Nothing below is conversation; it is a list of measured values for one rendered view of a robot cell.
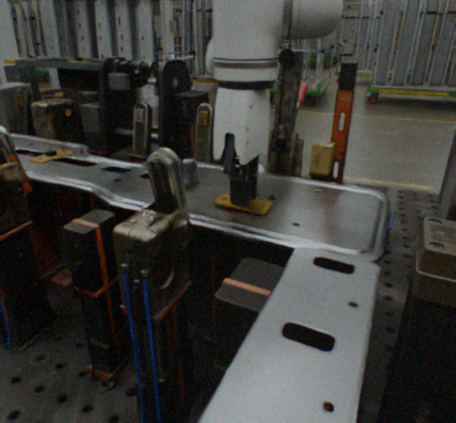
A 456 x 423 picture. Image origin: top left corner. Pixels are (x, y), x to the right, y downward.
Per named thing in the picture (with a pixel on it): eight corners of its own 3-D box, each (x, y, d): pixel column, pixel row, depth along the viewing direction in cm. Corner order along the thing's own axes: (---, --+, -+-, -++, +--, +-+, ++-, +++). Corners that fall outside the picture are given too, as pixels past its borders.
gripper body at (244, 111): (235, 70, 55) (234, 143, 59) (202, 77, 46) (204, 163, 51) (284, 72, 52) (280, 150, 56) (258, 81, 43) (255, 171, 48)
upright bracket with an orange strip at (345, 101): (312, 300, 82) (339, 62, 62) (313, 296, 83) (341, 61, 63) (325, 305, 81) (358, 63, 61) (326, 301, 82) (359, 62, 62)
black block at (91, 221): (74, 380, 64) (40, 231, 52) (117, 337, 73) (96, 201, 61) (110, 399, 61) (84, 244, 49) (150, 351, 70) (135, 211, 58)
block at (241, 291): (202, 459, 52) (195, 297, 41) (234, 394, 61) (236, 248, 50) (267, 492, 48) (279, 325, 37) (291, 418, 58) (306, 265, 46)
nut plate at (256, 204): (213, 203, 57) (213, 196, 56) (223, 194, 60) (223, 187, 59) (264, 214, 53) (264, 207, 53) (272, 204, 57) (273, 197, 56)
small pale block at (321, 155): (296, 309, 80) (311, 144, 65) (300, 298, 83) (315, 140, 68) (312, 313, 78) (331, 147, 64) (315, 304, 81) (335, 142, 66)
